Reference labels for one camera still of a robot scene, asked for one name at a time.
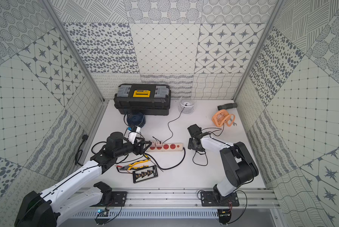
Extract orange desk fan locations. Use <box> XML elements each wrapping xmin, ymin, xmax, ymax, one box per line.
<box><xmin>212</xmin><ymin>110</ymin><xmax>236</xmax><ymax>127</ymax></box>

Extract white fan black cable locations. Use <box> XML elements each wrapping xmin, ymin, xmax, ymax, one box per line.
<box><xmin>153</xmin><ymin>105</ymin><xmax>188</xmax><ymax>142</ymax></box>

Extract black plastic toolbox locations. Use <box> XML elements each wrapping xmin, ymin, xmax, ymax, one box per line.
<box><xmin>114</xmin><ymin>84</ymin><xmax>171</xmax><ymax>116</ymax></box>

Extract black screwdriver bit case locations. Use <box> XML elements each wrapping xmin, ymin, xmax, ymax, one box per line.
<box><xmin>132</xmin><ymin>166</ymin><xmax>158</xmax><ymax>183</ymax></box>

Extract yellow black pliers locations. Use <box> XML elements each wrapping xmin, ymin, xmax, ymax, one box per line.
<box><xmin>117</xmin><ymin>159</ymin><xmax>150</xmax><ymax>171</ymax></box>

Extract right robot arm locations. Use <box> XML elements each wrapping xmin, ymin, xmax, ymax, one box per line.
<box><xmin>187</xmin><ymin>124</ymin><xmax>259</xmax><ymax>200</ymax></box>

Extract yellow black screwdriver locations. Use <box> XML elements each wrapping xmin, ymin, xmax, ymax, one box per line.
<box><xmin>144</xmin><ymin>153</ymin><xmax>163</xmax><ymax>172</ymax></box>

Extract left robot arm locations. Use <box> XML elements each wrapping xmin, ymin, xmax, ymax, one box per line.
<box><xmin>14</xmin><ymin>132</ymin><xmax>151</xmax><ymax>227</ymax></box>

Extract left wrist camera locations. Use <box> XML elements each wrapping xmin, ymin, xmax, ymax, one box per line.
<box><xmin>127</xmin><ymin>126</ymin><xmax>141</xmax><ymax>144</ymax></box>

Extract black cylindrical flashlight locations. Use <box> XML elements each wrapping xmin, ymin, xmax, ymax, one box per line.
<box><xmin>217</xmin><ymin>103</ymin><xmax>237</xmax><ymax>111</ymax></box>

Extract orange fan black cable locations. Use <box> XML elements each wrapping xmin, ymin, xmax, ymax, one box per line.
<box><xmin>192</xmin><ymin>124</ymin><xmax>226</xmax><ymax>167</ymax></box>

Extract white round desk fan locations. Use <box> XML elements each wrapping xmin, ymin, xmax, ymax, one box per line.
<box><xmin>178</xmin><ymin>97</ymin><xmax>196</xmax><ymax>114</ymax></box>

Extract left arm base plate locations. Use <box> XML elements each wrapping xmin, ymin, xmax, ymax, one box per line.
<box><xmin>92</xmin><ymin>191</ymin><xmax>128</xmax><ymax>207</ymax></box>

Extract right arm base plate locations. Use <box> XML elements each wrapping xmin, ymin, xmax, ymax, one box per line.
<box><xmin>197</xmin><ymin>190</ymin><xmax>239</xmax><ymax>207</ymax></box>

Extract aluminium rail frame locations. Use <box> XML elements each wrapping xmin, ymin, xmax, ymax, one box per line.
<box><xmin>46</xmin><ymin>187</ymin><xmax>281</xmax><ymax>211</ymax></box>

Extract black power strip cable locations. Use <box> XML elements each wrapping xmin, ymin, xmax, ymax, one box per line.
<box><xmin>74</xmin><ymin>138</ymin><xmax>186</xmax><ymax>171</ymax></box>

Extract beige red power strip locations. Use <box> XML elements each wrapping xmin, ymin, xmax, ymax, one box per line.
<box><xmin>146</xmin><ymin>143</ymin><xmax>184</xmax><ymax>152</ymax></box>

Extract navy blue desk fan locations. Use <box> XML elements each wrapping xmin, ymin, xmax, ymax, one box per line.
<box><xmin>126</xmin><ymin>112</ymin><xmax>146</xmax><ymax>128</ymax></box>

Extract pink adapter blue fan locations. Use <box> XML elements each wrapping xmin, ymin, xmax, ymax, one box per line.
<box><xmin>150</xmin><ymin>141</ymin><xmax>156</xmax><ymax>149</ymax></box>

